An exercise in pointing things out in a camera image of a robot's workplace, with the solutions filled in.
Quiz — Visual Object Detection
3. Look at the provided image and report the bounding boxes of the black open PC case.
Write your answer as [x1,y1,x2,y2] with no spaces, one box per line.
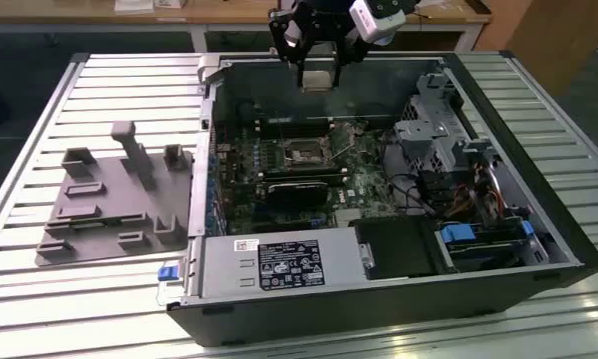
[164,51,598,348]

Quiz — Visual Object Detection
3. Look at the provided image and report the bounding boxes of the grey power supply unit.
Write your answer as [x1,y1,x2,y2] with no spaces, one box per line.
[198,227,375,296]

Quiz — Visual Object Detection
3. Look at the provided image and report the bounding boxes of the orange and yellow wires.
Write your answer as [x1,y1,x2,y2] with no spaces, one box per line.
[446,160,509,229]

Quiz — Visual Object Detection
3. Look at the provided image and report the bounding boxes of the black graphics card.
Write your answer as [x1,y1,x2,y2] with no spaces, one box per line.
[263,180,330,209]

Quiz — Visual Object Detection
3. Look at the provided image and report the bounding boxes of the black RAM slot row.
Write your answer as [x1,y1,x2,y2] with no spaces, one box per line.
[257,168,346,186]
[255,114,333,139]

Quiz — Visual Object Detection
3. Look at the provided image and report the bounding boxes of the grey metal drive cage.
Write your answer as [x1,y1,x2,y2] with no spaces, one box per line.
[391,73,497,177]

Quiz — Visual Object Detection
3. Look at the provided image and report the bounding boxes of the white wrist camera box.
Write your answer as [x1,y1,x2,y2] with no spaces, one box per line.
[347,0,407,46]

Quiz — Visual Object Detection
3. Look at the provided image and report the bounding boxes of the black drive bay cover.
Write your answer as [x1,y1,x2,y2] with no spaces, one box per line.
[350,216,453,281]

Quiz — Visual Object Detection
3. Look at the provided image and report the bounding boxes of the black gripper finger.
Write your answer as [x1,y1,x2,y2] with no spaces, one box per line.
[267,7,310,88]
[330,34,370,89]

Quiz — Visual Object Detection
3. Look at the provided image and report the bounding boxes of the wooden desk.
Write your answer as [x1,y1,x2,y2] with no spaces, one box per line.
[0,0,494,53]

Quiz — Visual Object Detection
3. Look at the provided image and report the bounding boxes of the CPU socket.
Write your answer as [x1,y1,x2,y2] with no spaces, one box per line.
[279,137,338,170]

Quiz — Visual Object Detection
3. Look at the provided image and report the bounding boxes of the hard disk in blue carrier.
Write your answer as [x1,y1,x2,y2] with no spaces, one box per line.
[437,222,534,272]

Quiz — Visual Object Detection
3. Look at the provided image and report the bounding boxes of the pale round fan housing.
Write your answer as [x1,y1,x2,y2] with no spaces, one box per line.
[381,142,421,196]

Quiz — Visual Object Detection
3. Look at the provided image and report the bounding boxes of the wooden cabinet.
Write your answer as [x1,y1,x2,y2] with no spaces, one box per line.
[477,0,598,98]

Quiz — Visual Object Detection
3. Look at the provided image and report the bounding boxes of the green motherboard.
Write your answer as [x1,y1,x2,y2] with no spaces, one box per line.
[212,111,410,236]

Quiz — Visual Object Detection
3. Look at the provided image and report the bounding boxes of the grey parts rack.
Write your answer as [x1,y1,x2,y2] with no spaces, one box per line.
[33,120,196,267]

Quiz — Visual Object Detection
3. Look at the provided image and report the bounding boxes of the black wires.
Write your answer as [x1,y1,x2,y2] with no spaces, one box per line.
[386,174,439,218]

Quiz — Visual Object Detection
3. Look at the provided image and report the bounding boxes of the white cardboard box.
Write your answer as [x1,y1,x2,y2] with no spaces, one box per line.
[113,0,156,16]

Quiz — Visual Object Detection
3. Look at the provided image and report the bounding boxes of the small square silver CPU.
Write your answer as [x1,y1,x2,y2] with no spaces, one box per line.
[301,69,338,93]

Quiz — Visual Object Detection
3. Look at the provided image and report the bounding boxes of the small silver heat sink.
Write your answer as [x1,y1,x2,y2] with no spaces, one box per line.
[334,209,362,227]

